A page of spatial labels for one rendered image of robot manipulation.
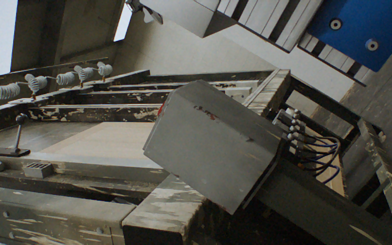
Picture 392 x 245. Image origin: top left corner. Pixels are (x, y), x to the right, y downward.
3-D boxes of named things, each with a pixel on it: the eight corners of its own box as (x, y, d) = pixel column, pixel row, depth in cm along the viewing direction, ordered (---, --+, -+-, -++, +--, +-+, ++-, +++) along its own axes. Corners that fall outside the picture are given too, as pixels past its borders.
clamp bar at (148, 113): (230, 125, 127) (226, 63, 121) (11, 121, 168) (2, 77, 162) (236, 118, 136) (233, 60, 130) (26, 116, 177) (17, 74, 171)
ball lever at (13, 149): (13, 154, 98) (23, 112, 101) (5, 153, 99) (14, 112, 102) (23, 156, 101) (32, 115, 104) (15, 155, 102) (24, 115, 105)
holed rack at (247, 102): (226, 130, 103) (226, 128, 103) (218, 130, 104) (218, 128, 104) (280, 69, 252) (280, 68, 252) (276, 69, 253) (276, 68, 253)
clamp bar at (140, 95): (249, 103, 161) (246, 55, 155) (62, 106, 203) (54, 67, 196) (252, 99, 170) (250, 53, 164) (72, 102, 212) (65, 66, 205)
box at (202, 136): (282, 159, 43) (170, 88, 45) (237, 220, 47) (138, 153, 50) (289, 132, 53) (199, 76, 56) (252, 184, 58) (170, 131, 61)
